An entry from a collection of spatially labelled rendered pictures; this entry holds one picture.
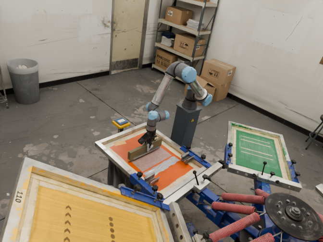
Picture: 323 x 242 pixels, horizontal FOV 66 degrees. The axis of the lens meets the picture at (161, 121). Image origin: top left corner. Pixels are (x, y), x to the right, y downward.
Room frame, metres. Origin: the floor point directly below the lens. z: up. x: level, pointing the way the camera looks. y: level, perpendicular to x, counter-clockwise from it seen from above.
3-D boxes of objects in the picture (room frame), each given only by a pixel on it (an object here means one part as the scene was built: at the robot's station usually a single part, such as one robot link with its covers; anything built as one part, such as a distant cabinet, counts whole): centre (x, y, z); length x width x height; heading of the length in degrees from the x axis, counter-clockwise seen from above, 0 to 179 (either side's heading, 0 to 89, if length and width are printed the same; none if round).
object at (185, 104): (2.17, -0.24, 1.25); 0.15 x 0.15 x 0.10
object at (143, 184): (1.24, 0.02, 0.97); 0.30 x 0.05 x 0.07; 50
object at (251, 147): (1.83, -0.93, 1.05); 1.08 x 0.61 x 0.23; 170
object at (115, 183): (1.48, 0.21, 0.74); 0.46 x 0.04 x 0.42; 50
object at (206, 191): (1.25, -0.40, 1.02); 0.17 x 0.06 x 0.05; 50
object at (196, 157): (1.67, -0.33, 0.97); 0.30 x 0.05 x 0.07; 50
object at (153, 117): (1.67, 0.07, 1.30); 0.09 x 0.08 x 0.11; 135
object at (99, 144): (1.60, 0.03, 0.97); 0.79 x 0.58 x 0.04; 50
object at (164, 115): (1.75, 0.01, 1.29); 0.11 x 0.11 x 0.08; 45
